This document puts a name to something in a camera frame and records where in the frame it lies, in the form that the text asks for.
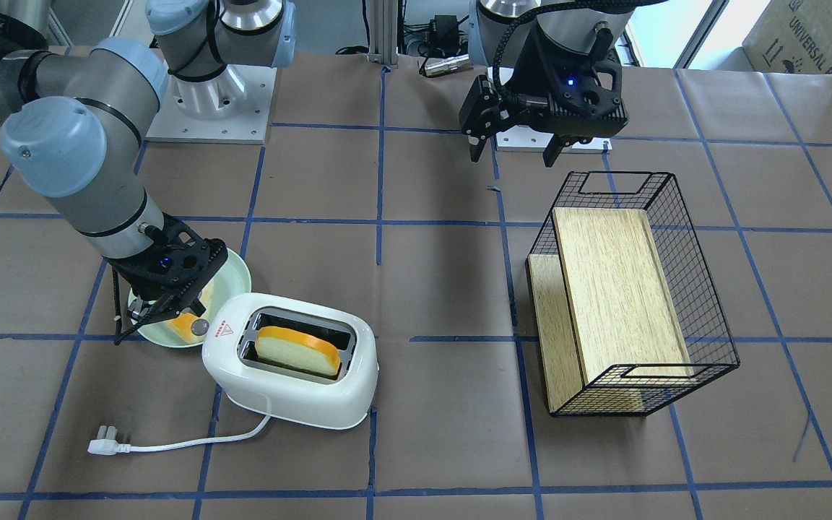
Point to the black wire basket wooden shelves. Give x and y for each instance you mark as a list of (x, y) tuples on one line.
[(626, 310)]

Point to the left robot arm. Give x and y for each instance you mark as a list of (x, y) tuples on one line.
[(498, 30)]

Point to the bread slice on plate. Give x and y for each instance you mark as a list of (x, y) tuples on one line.
[(183, 324)]

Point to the light green plate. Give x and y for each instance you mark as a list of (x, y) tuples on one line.
[(234, 278)]

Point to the cardboard box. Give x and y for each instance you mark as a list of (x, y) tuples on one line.
[(792, 37)]

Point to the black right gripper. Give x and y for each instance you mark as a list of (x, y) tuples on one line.
[(143, 282)]

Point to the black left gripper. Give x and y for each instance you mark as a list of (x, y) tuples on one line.
[(536, 76)]

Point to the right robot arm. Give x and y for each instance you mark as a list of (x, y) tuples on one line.
[(72, 127)]

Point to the aluminium frame post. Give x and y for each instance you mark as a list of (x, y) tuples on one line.
[(383, 27)]

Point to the cream white toaster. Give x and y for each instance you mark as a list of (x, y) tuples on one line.
[(340, 402)]

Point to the bread slice in toaster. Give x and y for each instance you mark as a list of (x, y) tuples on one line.
[(297, 350)]

